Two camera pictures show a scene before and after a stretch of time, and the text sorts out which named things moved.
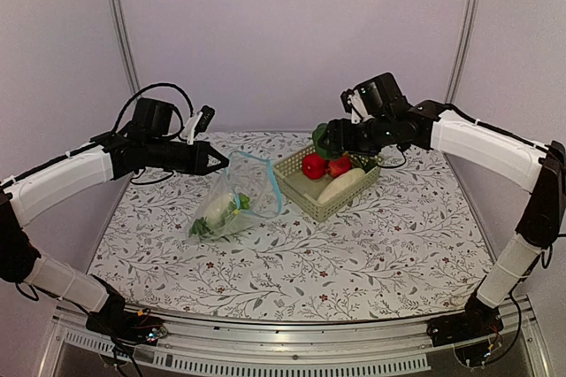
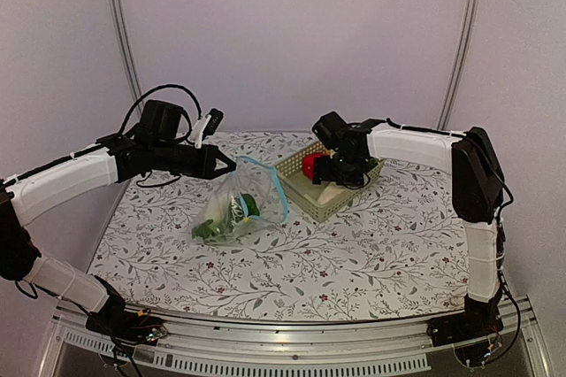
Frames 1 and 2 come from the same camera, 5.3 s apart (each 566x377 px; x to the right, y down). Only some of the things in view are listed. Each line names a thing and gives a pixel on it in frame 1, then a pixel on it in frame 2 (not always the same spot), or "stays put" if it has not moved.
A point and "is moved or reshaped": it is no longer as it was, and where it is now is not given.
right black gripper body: (366, 142) to (340, 170)
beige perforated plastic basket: (302, 192) stays put
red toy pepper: (314, 165) stays put
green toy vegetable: (317, 132) is moved or reshaped
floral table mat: (407, 246) stays put
